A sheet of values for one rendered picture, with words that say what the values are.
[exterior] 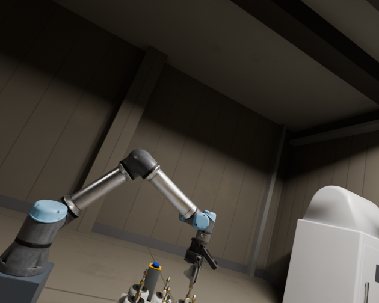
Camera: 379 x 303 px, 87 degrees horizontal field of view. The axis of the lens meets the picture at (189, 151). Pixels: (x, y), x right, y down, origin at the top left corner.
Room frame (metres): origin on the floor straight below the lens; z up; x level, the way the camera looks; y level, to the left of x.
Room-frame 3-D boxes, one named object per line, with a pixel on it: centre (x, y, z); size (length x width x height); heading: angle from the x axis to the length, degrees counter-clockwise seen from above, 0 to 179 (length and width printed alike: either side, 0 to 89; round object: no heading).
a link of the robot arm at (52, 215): (0.86, 0.44, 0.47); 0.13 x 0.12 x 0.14; 13
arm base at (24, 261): (0.85, 0.43, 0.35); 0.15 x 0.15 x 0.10
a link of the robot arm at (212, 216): (1.13, -0.21, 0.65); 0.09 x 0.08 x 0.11; 103
